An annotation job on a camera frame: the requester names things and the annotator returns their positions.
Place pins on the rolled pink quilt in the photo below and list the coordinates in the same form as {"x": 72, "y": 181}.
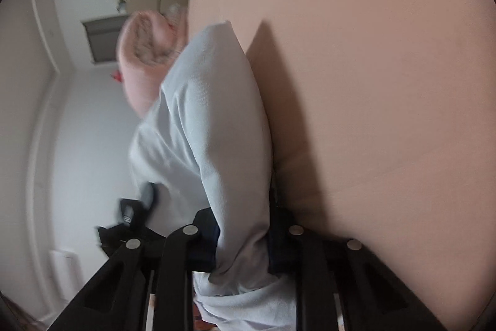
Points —
{"x": 139, "y": 83}

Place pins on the white shirt with navy trim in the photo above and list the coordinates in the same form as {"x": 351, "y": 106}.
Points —
{"x": 209, "y": 121}

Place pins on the pink bed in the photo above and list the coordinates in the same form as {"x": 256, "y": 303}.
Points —
{"x": 368, "y": 83}

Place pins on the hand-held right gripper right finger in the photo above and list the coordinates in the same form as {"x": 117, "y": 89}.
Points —
{"x": 281, "y": 245}

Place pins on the grey door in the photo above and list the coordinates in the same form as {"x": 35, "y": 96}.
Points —
{"x": 104, "y": 40}

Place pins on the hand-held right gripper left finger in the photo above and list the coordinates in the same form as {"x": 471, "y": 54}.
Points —
{"x": 205, "y": 241}

